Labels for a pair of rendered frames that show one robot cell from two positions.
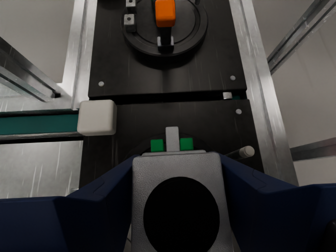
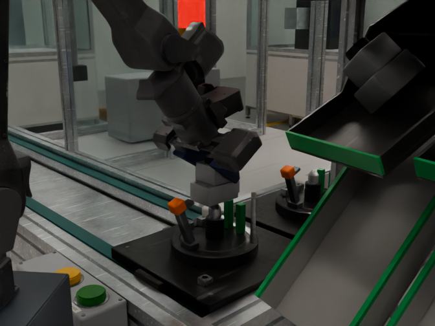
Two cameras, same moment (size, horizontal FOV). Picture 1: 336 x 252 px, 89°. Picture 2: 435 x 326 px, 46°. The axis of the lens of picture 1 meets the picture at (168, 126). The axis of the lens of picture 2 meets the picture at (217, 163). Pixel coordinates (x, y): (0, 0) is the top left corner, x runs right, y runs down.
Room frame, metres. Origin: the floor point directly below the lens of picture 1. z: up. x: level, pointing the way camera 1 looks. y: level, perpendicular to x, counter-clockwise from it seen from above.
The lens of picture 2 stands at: (-0.51, -0.58, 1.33)
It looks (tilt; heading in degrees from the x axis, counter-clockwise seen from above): 16 degrees down; 49
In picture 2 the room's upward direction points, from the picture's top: straight up
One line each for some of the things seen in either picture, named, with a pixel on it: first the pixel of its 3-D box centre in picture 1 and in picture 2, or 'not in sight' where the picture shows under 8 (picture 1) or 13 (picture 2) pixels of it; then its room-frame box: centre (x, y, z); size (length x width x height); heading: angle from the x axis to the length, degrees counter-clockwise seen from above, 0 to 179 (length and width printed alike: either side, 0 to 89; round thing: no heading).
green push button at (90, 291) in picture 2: not in sight; (91, 297); (-0.23, 0.00, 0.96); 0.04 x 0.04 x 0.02
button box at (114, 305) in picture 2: not in sight; (68, 297); (-0.23, 0.07, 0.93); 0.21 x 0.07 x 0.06; 92
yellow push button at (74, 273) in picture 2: not in sight; (66, 279); (-0.23, 0.07, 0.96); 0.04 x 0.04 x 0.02
